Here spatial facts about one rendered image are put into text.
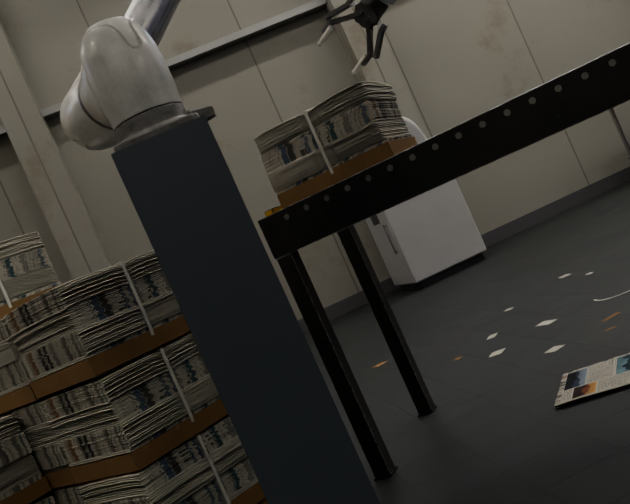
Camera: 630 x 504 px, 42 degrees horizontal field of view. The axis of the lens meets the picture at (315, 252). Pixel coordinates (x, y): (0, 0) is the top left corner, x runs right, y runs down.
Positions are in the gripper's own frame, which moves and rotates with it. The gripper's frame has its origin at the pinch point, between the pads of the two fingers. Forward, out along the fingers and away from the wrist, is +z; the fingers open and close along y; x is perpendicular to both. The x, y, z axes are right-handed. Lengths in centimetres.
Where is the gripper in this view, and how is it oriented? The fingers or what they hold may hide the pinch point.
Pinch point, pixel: (338, 56)
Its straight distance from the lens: 246.0
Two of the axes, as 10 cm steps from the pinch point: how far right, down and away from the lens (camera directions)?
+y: 7.4, 6.5, -1.8
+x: 3.7, -1.7, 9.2
